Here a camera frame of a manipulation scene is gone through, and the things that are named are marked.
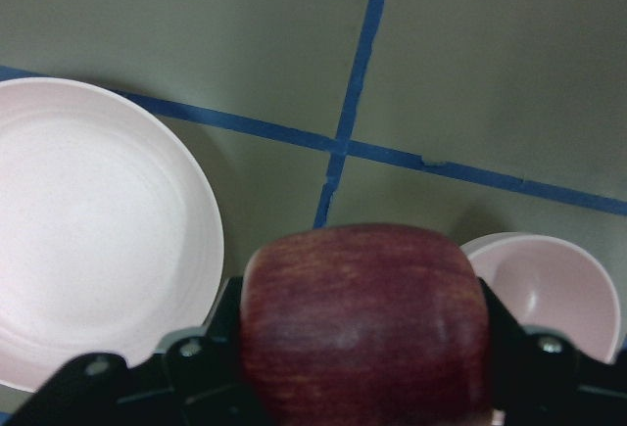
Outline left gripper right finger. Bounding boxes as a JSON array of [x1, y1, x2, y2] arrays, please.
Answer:
[[480, 281, 626, 425]]

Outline pink bowl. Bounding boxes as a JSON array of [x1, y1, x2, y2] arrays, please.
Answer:
[[461, 232, 621, 363]]

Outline red apple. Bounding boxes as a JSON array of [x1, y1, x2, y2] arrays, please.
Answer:
[[240, 224, 492, 425]]

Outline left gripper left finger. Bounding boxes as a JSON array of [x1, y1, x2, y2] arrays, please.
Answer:
[[1, 277, 273, 425]]

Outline pink plate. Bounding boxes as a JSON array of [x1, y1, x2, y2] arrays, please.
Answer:
[[1, 77, 224, 392]]

